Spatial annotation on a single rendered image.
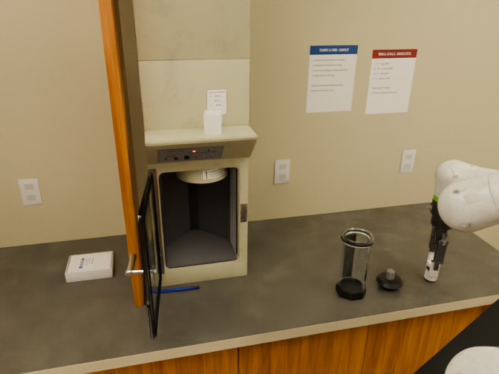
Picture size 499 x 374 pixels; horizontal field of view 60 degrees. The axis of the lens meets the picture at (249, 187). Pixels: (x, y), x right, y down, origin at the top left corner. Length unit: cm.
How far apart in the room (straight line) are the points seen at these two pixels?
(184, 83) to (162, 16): 19
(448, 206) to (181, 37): 82
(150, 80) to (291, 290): 84
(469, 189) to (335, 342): 74
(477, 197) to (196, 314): 89
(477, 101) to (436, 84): 26
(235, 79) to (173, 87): 19
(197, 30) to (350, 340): 110
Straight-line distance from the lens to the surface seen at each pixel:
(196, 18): 129
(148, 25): 128
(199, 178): 142
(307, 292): 156
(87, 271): 166
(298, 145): 192
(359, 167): 209
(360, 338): 160
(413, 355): 179
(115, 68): 120
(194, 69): 130
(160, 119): 132
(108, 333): 144
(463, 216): 106
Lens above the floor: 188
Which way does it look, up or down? 24 degrees down
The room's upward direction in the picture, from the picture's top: 1 degrees clockwise
